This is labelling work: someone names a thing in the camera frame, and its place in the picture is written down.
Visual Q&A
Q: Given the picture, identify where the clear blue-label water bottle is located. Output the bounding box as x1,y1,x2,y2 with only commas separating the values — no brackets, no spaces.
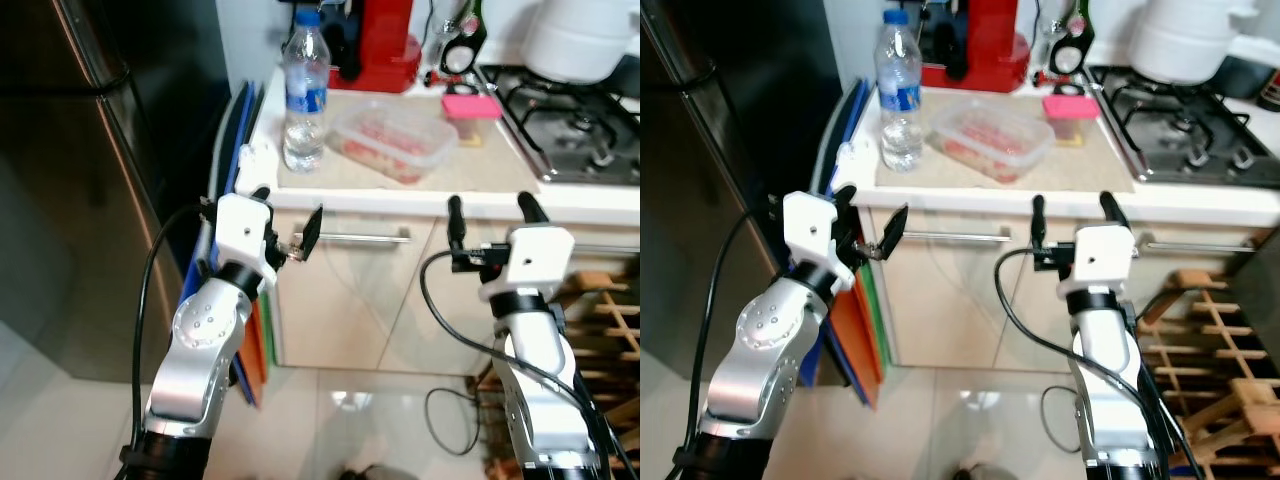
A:
281,8,332,174
875,8,926,173

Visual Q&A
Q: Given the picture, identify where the dark steel fridge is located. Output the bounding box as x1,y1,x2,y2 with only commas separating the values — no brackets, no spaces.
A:
640,0,861,386
0,0,233,386

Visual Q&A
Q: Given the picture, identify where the white paper tag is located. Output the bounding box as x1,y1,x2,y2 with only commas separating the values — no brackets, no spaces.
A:
235,143,279,198
833,140,873,189

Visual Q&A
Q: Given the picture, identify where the beige counter mat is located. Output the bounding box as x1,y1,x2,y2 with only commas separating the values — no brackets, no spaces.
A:
875,88,1136,194
275,88,541,196

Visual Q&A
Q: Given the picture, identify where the green cutting board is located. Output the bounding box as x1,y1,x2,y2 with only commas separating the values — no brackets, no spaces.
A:
260,290,281,366
860,258,898,373

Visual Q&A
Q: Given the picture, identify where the steel gas hob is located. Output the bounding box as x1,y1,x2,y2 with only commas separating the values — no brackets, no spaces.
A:
478,62,641,186
1085,62,1280,189

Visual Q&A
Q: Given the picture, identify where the beige kitchen cabinet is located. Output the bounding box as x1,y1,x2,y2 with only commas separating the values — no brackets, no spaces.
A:
270,210,641,376
880,210,1241,376

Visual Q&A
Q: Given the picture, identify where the clear plastic food container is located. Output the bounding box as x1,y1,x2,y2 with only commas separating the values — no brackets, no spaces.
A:
928,97,1056,186
328,97,459,186

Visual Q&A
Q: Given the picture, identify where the wooden wine rack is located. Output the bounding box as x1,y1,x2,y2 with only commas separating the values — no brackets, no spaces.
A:
1135,268,1280,480
480,268,641,480

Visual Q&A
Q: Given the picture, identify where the small pink-lid container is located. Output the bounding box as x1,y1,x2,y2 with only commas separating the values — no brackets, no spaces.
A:
1042,93,1101,148
442,93,504,148

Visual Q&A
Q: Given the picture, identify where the round black dial timer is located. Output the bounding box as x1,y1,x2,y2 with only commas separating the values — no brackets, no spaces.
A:
440,35,489,79

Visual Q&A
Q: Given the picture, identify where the tall grey steel cabinet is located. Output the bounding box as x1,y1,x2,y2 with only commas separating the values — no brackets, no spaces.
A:
1225,225,1280,371

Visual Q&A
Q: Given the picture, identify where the white saucepan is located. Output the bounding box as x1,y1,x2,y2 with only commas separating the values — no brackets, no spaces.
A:
522,0,641,84
1130,0,1280,86

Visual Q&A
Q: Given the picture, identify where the red coffee machine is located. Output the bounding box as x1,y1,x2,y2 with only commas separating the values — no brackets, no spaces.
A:
290,0,423,94
915,0,1031,93

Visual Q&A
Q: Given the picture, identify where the clear wine glass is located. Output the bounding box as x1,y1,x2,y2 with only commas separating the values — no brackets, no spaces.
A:
1035,0,1071,46
430,0,466,46

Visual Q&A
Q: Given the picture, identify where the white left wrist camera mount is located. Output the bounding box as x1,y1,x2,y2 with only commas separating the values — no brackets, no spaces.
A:
213,193,279,273
780,190,843,269

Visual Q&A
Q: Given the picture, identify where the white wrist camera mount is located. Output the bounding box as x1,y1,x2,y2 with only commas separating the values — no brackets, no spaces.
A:
1058,223,1139,301
478,225,576,301
213,193,279,273
780,190,843,269

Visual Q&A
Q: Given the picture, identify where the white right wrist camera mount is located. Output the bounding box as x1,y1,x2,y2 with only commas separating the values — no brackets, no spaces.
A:
1058,223,1139,301
478,225,576,301

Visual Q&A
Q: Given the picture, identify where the black floor power cable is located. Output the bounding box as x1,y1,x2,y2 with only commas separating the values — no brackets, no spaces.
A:
425,388,483,458
1038,385,1086,456

